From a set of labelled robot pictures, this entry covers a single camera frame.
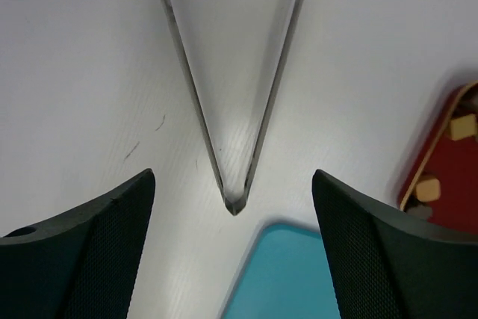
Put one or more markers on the teal box lid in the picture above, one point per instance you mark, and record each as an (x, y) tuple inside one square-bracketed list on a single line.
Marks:
[(285, 275)]

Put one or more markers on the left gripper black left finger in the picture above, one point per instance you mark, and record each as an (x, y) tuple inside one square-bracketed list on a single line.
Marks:
[(82, 263)]

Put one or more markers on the tan square chocolate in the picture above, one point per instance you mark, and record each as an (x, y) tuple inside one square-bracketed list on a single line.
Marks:
[(462, 127)]

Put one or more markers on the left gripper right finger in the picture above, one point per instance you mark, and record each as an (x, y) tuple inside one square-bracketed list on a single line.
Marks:
[(385, 263)]

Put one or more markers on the red chocolate tray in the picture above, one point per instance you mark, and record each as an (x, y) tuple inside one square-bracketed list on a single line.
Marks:
[(441, 186)]

